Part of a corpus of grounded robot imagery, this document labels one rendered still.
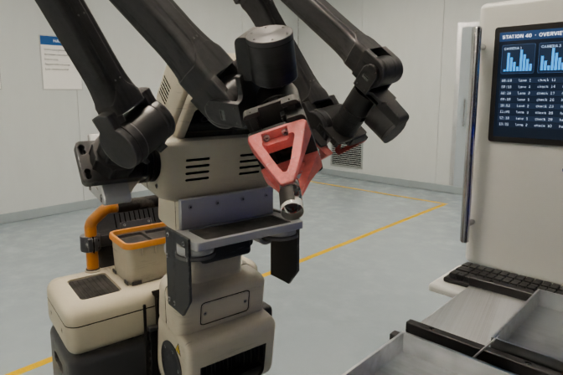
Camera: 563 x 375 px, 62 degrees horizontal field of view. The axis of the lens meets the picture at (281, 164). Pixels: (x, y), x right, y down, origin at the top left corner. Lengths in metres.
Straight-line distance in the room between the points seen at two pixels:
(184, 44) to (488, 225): 1.09
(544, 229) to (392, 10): 5.72
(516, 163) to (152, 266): 1.02
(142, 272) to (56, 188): 4.37
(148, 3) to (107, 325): 0.84
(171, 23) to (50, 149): 4.96
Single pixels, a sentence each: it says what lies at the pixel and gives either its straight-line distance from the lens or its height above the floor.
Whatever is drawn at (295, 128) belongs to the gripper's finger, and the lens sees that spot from 0.50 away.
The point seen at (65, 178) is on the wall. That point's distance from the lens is 5.65.
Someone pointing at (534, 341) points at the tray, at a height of 0.88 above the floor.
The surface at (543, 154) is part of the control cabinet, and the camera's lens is 1.41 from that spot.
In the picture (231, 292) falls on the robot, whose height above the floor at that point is 0.87.
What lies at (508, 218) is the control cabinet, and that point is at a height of 0.96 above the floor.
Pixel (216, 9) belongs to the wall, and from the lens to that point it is 6.77.
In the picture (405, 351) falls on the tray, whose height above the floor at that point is 0.88.
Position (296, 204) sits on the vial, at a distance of 0.44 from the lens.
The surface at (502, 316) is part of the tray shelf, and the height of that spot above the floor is 0.88.
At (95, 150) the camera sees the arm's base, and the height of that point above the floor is 1.21.
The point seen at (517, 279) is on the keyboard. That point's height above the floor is 0.83.
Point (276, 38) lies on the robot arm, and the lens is 0.56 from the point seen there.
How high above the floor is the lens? 1.31
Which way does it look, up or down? 9 degrees down
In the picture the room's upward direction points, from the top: straight up
